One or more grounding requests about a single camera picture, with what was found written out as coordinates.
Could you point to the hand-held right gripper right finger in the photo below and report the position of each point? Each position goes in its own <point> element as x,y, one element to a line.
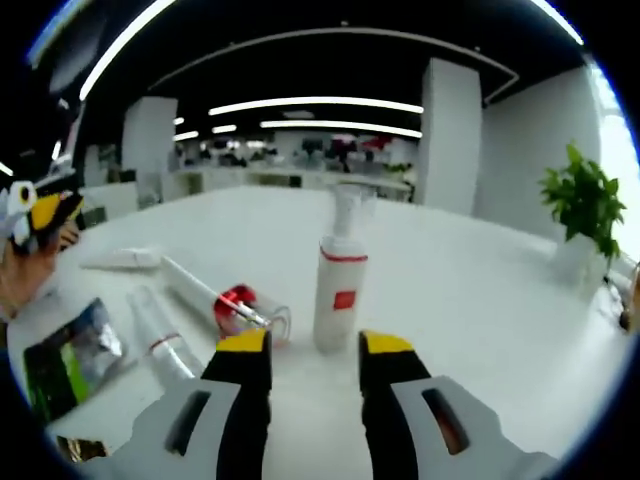
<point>390,400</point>

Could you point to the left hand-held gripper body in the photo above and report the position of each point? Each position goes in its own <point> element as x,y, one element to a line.
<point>17,215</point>

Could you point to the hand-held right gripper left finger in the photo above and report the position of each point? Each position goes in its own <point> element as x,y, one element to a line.
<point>240,400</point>

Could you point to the clear cap white skincare tube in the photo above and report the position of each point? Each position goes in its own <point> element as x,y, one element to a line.
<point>165,350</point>

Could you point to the white skincare pump bottle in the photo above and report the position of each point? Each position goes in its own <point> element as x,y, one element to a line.
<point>340,280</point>

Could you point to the long white skincare tube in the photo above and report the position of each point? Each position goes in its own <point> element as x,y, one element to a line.
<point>185,277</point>

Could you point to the gold foil packet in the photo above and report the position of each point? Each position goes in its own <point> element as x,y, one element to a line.
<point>82,447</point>

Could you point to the person's left hand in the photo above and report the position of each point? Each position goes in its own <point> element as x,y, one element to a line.
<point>25,277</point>

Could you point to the white square pillar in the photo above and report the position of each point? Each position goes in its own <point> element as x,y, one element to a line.
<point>450,140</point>
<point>150,140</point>

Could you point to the green packet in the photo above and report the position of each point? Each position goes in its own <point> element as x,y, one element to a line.
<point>55,370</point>

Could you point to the long ceiling light strip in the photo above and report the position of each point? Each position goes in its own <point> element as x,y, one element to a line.
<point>120,50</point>

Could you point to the white office desk row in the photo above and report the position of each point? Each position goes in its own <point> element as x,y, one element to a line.
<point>280,177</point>

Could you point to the potted green plant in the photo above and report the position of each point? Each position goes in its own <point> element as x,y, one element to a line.
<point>585,200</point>

